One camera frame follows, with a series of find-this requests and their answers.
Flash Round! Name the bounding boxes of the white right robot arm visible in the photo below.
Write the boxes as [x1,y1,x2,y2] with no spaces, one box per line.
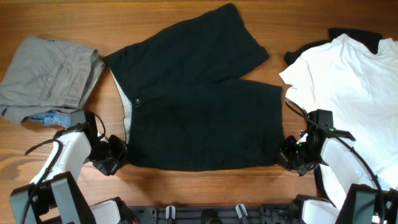
[278,129,397,196]

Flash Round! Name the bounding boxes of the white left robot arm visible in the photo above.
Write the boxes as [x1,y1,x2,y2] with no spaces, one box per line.
[10,131,137,223]

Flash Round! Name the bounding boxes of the blue denim garment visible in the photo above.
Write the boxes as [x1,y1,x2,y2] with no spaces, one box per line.
[30,111,72,128]

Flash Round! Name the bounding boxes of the grey folded shorts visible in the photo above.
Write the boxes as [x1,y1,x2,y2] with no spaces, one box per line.
[1,36,105,124]

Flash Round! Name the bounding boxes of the black garment under white shirt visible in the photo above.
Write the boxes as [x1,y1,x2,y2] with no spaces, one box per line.
[284,27,383,66]

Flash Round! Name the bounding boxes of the white t-shirt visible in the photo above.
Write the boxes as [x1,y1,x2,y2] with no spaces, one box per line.
[279,34,397,189]

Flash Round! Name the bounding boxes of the black shorts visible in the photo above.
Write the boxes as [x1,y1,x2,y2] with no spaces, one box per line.
[105,4,284,171]

